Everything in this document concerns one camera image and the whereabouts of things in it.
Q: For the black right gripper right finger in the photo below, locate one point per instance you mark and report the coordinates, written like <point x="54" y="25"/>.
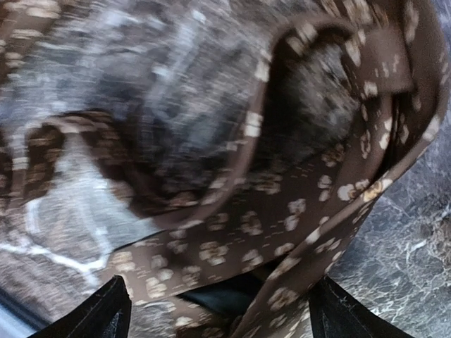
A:
<point x="336" y="313"/>

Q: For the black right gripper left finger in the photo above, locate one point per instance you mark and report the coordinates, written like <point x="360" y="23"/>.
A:
<point x="106" y="313"/>

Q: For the brown floral tie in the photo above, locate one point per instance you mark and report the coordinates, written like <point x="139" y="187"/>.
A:
<point x="218" y="157"/>

